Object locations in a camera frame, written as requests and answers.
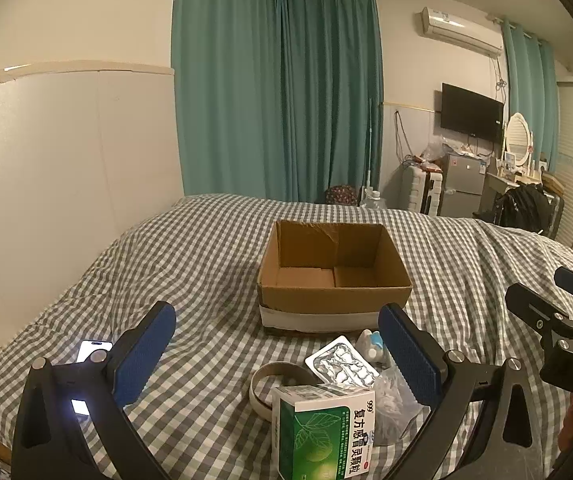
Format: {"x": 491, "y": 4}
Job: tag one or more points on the black wall television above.
{"x": 471, "y": 110}

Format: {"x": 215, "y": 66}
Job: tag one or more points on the white rabbit toy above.
{"x": 369, "y": 342}

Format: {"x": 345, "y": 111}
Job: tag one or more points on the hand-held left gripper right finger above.
{"x": 411, "y": 360}

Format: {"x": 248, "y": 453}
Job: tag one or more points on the floral fabric bag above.
{"x": 341, "y": 195}

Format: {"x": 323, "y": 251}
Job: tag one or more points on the white smartphone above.
{"x": 91, "y": 349}

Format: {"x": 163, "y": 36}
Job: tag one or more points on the black backpack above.
{"x": 523, "y": 207}

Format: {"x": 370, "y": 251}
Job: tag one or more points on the white mop pole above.
{"x": 368, "y": 150}

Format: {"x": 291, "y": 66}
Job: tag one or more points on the green medicine box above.
{"x": 326, "y": 430}

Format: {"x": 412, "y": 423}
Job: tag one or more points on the brown cardboard box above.
{"x": 291, "y": 295}

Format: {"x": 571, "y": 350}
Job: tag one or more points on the silver small fridge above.
{"x": 461, "y": 185}

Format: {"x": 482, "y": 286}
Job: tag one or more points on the white air conditioner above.
{"x": 458, "y": 30}

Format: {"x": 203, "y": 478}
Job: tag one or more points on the clear plastic bag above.
{"x": 391, "y": 405}

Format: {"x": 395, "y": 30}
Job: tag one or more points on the grey checkered blanket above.
{"x": 191, "y": 270}

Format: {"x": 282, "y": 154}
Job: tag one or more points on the wooden dressing table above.
{"x": 496, "y": 182}

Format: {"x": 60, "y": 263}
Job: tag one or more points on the clear water bottle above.
{"x": 375, "y": 201}

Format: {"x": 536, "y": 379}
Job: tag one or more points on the white oval mirror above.
{"x": 517, "y": 135}

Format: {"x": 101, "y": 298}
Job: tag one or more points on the person's right hand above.
{"x": 571, "y": 420}

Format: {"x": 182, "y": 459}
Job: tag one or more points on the white ribbed suitcase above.
{"x": 416, "y": 190}

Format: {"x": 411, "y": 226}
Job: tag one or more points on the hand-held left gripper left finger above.
{"x": 146, "y": 355}

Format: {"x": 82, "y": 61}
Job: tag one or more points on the silver blister pack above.
{"x": 341, "y": 365}

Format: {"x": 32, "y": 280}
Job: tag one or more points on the teal curtain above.
{"x": 226, "y": 85}
{"x": 528, "y": 95}
{"x": 331, "y": 95}

